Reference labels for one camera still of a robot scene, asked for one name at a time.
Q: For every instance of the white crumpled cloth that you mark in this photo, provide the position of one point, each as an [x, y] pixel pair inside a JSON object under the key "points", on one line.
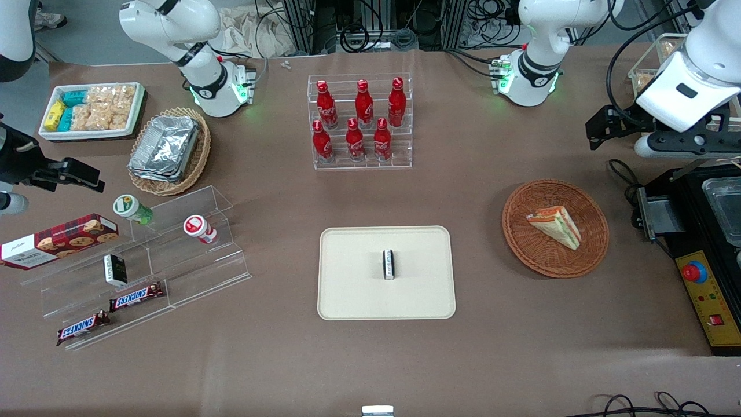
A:
{"points": [[243, 29]]}

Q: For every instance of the teal snack packet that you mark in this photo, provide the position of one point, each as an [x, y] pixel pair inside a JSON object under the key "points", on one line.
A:
{"points": [[65, 119], [74, 97]]}

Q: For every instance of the beige serving tray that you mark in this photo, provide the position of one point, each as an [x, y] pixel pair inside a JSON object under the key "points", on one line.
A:
{"points": [[353, 289]]}

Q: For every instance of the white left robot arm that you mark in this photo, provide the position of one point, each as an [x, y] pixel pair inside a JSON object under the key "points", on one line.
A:
{"points": [[541, 52]]}

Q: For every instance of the black machine with yellow panel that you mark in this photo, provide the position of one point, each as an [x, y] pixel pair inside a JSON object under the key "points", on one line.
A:
{"points": [[689, 231]]}

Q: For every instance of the triangular wrapped sandwich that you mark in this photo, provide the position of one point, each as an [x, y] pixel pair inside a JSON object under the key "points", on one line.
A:
{"points": [[558, 226]]}

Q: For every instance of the clear acrylic stepped shelf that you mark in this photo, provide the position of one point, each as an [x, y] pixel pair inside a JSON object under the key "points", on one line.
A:
{"points": [[191, 272]]}

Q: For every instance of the grey shoe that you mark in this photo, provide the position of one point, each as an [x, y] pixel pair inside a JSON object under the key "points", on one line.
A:
{"points": [[49, 20]]}

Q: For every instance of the red lidded cup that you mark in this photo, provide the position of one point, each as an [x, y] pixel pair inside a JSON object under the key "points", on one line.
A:
{"points": [[197, 227]]}

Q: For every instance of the clear acrylic bottle rack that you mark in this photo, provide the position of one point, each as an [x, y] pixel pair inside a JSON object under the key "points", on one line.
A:
{"points": [[405, 145]]}

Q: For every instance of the clear rice cracker bag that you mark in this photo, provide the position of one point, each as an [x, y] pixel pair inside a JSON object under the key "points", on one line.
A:
{"points": [[113, 119], [82, 117], [110, 97]]}

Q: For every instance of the white rectangular snack tray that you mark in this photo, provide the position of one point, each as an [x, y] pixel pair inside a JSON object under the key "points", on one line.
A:
{"points": [[139, 98]]}

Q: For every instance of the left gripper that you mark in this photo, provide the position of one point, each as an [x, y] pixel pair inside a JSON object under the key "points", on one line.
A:
{"points": [[630, 121]]}

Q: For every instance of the green lidded cup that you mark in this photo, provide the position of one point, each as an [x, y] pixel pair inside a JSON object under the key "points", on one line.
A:
{"points": [[128, 207]]}

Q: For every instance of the red tartan cookie box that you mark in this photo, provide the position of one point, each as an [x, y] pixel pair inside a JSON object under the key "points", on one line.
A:
{"points": [[63, 240]]}

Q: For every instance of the clear plastic snack container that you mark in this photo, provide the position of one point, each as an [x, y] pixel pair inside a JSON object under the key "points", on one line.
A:
{"points": [[642, 81]]}

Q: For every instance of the red cola bottle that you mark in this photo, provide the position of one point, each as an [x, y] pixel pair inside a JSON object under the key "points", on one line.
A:
{"points": [[355, 145], [382, 143], [322, 145], [397, 107], [364, 107], [327, 110]]}

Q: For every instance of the round brown wicker basket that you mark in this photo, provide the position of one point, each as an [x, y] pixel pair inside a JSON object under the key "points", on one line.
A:
{"points": [[544, 255]]}

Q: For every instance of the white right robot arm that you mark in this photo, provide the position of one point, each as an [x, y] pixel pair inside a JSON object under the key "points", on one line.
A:
{"points": [[173, 23]]}

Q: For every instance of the small black white box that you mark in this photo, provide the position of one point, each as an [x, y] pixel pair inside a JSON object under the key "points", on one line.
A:
{"points": [[389, 264], [114, 269]]}

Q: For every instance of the Snickers chocolate bar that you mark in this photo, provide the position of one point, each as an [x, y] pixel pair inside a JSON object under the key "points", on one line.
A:
{"points": [[83, 328], [136, 296]]}

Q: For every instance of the black equipment rack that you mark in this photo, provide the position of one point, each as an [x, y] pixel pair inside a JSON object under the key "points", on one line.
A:
{"points": [[324, 23]]}

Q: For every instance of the red emergency stop button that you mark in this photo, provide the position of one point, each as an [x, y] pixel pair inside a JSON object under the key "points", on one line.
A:
{"points": [[694, 272]]}

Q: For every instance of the aluminium foil tray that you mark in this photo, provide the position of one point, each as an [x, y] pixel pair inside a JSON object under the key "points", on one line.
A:
{"points": [[165, 145]]}

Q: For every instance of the grey metal bracket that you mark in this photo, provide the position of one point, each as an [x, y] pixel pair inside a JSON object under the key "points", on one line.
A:
{"points": [[660, 214]]}

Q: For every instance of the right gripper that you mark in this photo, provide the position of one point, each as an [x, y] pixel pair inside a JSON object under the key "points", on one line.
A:
{"points": [[16, 156]]}

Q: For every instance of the yellow snack packet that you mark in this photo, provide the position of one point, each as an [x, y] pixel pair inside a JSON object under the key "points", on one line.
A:
{"points": [[54, 114]]}

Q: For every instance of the oval wicker basket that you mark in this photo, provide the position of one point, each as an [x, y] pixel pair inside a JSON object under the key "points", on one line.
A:
{"points": [[202, 145]]}

